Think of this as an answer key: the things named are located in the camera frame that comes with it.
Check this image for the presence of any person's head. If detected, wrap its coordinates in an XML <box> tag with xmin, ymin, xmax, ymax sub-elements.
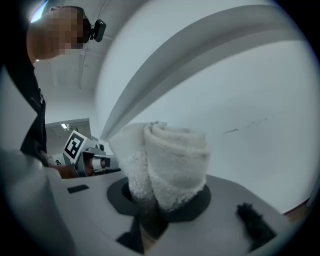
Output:
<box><xmin>26</xmin><ymin>6</ymin><xmax>91</xmax><ymax>66</ymax></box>

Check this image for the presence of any beige cloth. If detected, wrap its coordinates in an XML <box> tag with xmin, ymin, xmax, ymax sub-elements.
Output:
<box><xmin>108</xmin><ymin>121</ymin><xmax>211</xmax><ymax>213</ymax></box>

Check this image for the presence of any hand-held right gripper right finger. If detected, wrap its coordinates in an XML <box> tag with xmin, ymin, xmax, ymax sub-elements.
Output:
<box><xmin>144</xmin><ymin>174</ymin><xmax>295</xmax><ymax>256</ymax></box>

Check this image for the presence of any person's left forearm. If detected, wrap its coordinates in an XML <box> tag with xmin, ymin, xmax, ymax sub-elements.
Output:
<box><xmin>55</xmin><ymin>164</ymin><xmax>76</xmax><ymax>180</ymax></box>

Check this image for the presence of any person's black shirt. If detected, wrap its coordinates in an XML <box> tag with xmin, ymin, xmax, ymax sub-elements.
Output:
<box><xmin>4</xmin><ymin>62</ymin><xmax>51</xmax><ymax>168</ymax></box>

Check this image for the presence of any black head camera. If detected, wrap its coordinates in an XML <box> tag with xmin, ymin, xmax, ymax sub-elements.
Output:
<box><xmin>88</xmin><ymin>19</ymin><xmax>107</xmax><ymax>43</ymax></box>

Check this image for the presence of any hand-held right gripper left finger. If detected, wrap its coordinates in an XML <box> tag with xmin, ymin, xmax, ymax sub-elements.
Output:
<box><xmin>44</xmin><ymin>173</ymin><xmax>146</xmax><ymax>256</ymax></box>

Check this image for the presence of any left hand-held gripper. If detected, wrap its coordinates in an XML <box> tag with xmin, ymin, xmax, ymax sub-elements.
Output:
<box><xmin>63</xmin><ymin>129</ymin><xmax>122</xmax><ymax>178</ymax></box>

